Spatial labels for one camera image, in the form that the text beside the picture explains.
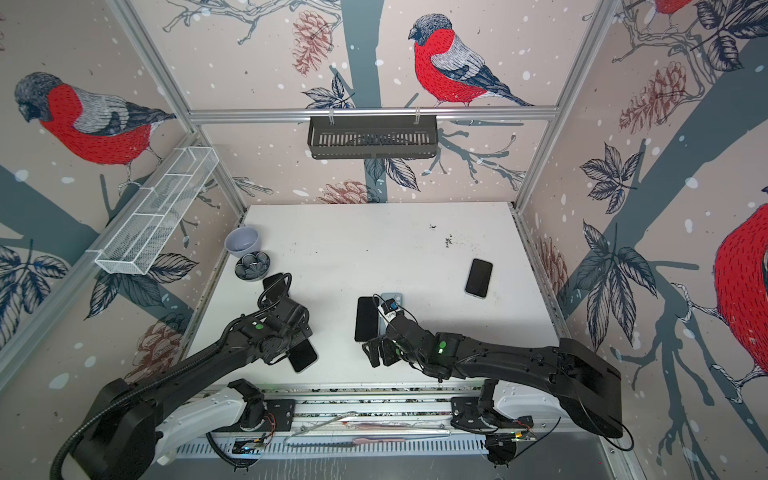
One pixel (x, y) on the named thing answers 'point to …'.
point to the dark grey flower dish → (252, 267)
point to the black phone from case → (366, 321)
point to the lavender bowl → (242, 241)
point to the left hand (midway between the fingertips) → (295, 336)
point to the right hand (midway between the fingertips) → (373, 346)
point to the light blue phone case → (385, 296)
